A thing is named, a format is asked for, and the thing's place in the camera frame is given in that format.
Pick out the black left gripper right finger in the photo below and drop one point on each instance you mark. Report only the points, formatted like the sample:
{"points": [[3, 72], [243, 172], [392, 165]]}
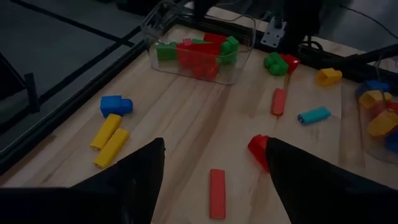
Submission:
{"points": [[311, 189]]}

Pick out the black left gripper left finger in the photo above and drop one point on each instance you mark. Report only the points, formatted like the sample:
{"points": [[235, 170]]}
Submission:
{"points": [[136, 186]]}

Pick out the yellow long block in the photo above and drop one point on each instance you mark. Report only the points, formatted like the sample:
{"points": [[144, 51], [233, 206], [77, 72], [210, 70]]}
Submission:
{"points": [[111, 148], [105, 131]]}

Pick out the yellow stud block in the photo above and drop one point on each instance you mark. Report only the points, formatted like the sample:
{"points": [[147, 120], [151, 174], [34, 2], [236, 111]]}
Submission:
{"points": [[373, 98], [328, 76], [384, 123]]}

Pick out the clear plastic bin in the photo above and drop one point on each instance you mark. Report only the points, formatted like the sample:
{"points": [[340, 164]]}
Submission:
{"points": [[174, 70], [373, 149]]}

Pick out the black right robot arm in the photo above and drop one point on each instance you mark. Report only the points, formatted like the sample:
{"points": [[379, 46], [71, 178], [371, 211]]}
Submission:
{"points": [[298, 25]]}

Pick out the black partition foot bar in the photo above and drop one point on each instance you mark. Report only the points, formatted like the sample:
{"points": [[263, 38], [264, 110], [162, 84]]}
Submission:
{"points": [[31, 93]]}

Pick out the black partition panel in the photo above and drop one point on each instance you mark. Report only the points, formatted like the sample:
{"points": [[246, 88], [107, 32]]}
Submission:
{"points": [[9, 77]]}

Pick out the grey metal bracket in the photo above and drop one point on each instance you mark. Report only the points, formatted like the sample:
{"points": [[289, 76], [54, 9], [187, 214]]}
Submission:
{"points": [[273, 31]]}

